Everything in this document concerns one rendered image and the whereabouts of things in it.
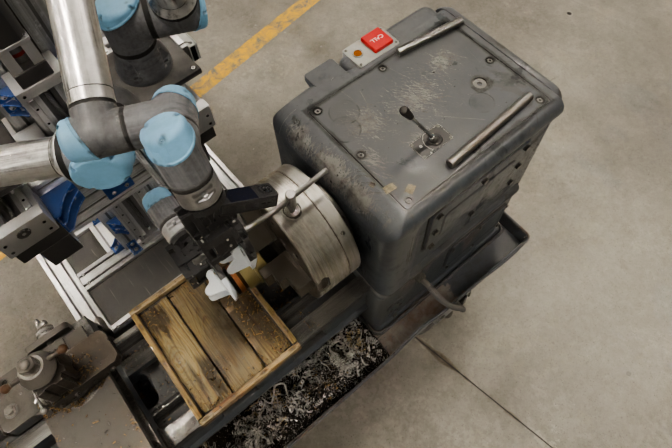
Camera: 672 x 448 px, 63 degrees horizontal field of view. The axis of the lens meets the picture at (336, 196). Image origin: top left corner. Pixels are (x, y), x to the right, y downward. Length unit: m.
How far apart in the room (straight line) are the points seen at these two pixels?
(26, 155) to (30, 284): 1.62
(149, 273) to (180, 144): 1.58
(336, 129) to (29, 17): 0.80
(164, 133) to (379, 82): 0.68
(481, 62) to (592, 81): 1.88
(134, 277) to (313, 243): 1.31
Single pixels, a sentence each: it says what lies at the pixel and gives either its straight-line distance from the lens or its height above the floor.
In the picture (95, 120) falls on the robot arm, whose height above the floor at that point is 1.60.
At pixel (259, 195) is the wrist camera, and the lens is 0.97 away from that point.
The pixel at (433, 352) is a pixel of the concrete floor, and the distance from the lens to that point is 2.37.
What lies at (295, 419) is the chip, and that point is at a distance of 1.73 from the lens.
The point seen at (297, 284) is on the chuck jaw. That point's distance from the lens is 1.25.
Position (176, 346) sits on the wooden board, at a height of 0.88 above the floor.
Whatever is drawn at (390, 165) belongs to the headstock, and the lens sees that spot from 1.23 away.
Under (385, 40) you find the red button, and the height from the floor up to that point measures 1.27.
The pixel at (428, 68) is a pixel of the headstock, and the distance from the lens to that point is 1.41.
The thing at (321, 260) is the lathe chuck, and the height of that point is 1.17.
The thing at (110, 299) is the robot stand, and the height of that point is 0.21.
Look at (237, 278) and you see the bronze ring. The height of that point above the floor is 1.11.
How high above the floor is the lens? 2.29
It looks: 61 degrees down
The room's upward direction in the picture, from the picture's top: 3 degrees counter-clockwise
